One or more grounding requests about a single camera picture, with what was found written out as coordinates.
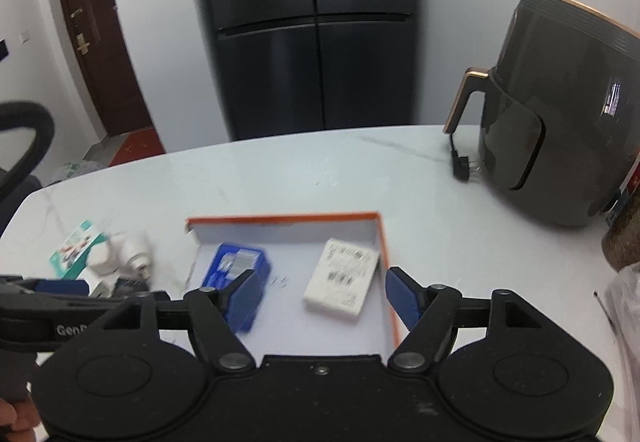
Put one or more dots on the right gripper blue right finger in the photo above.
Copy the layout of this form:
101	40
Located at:
406	296

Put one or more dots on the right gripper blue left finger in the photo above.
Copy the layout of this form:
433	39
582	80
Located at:
240	300

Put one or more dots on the blue rectangular box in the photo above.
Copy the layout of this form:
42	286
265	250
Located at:
231	260

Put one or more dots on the white barcode product box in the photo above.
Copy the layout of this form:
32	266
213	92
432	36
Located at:
341	280

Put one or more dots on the teal adhesive bandage box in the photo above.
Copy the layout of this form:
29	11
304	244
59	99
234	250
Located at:
71	258

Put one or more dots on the white USB charger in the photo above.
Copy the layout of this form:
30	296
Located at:
99	287

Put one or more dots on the black USB charger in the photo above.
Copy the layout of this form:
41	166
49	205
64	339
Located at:
125	287

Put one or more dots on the white plug-in vaporizer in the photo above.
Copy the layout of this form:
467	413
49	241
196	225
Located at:
127	254

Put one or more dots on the person's left hand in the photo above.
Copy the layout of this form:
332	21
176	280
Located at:
18	421

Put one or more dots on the orange white cardboard tray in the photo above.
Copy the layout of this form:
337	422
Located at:
293	245

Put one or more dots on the red doormat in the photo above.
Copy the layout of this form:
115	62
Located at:
138	145

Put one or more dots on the black hairpin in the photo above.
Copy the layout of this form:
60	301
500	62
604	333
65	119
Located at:
605	312

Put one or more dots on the clear plastic bag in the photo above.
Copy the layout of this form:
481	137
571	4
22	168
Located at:
622	297

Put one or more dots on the glass jar with granules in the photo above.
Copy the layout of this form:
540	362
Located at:
620	245

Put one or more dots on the dark grey air fryer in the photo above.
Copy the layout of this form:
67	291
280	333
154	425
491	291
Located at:
559	131

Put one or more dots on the black refrigerator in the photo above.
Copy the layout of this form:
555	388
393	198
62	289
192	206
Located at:
288	66

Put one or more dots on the brown wooden door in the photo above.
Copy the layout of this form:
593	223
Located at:
104	62

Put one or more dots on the black wall intercom panel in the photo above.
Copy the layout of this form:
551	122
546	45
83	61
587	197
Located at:
4	52

